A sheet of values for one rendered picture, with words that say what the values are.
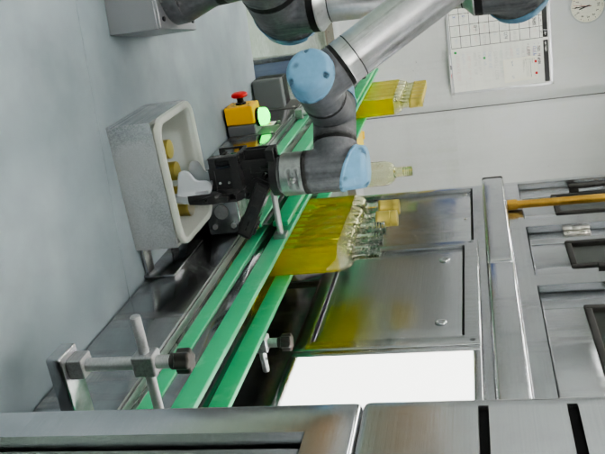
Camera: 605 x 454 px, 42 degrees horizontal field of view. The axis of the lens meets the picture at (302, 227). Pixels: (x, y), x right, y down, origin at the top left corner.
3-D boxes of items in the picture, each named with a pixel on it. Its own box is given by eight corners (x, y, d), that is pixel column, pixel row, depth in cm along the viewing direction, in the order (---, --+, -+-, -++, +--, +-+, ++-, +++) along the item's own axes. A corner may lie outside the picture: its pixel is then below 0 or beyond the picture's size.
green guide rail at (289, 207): (249, 229, 156) (288, 225, 154) (248, 223, 155) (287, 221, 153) (358, 68, 315) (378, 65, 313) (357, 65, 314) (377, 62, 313)
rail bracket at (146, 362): (30, 455, 95) (204, 453, 90) (-11, 333, 89) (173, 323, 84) (49, 431, 99) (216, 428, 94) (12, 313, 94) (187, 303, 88)
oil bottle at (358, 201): (274, 233, 174) (368, 225, 169) (269, 210, 172) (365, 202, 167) (279, 223, 179) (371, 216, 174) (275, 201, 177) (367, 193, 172)
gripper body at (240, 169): (215, 148, 140) (280, 140, 137) (224, 193, 143) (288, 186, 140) (203, 159, 133) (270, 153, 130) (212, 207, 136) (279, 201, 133)
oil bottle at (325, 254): (248, 278, 153) (355, 271, 148) (242, 252, 151) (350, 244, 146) (254, 267, 158) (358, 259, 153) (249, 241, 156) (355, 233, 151)
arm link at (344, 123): (346, 63, 129) (347, 125, 126) (360, 92, 140) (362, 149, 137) (301, 70, 131) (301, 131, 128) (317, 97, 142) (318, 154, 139)
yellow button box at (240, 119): (227, 137, 188) (256, 134, 187) (221, 107, 186) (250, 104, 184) (234, 130, 195) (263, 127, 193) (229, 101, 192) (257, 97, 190)
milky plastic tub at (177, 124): (138, 252, 135) (185, 249, 133) (106, 126, 128) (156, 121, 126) (172, 216, 151) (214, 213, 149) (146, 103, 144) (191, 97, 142)
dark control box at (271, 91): (255, 111, 213) (284, 107, 211) (249, 82, 211) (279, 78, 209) (262, 104, 221) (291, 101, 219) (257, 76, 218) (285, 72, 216)
